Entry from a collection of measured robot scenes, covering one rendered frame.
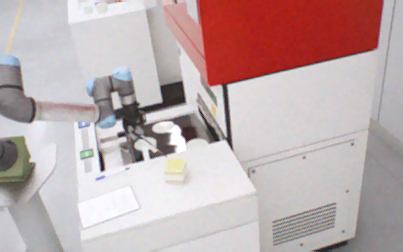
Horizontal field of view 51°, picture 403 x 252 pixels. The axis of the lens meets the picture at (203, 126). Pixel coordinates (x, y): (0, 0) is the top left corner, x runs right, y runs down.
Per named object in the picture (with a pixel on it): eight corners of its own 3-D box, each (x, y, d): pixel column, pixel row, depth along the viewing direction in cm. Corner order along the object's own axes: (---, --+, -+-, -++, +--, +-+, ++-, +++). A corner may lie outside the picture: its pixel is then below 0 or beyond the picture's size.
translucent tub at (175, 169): (188, 172, 162) (186, 158, 158) (184, 185, 156) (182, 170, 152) (170, 171, 163) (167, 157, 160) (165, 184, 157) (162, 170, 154)
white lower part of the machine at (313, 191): (290, 165, 309) (291, 63, 265) (354, 247, 242) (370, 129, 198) (198, 191, 297) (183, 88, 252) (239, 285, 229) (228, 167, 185)
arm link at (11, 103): (-2, 117, 137) (123, 121, 172) (-5, 86, 140) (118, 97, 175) (-14, 129, 144) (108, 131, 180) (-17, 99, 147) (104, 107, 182)
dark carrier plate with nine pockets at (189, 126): (194, 113, 212) (194, 112, 212) (214, 150, 184) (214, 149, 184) (127, 129, 206) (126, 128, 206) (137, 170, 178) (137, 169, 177)
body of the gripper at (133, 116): (135, 131, 185) (129, 107, 179) (122, 126, 190) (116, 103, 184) (147, 123, 190) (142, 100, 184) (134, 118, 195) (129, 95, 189)
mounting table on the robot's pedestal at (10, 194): (-52, 232, 188) (-65, 211, 181) (-11, 170, 225) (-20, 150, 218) (47, 224, 186) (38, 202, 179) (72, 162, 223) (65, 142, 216)
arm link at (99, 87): (88, 101, 171) (114, 96, 173) (83, 76, 174) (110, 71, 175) (91, 107, 179) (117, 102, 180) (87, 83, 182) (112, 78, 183)
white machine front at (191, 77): (188, 87, 253) (178, 23, 231) (234, 165, 186) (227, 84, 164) (183, 88, 252) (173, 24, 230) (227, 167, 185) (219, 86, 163)
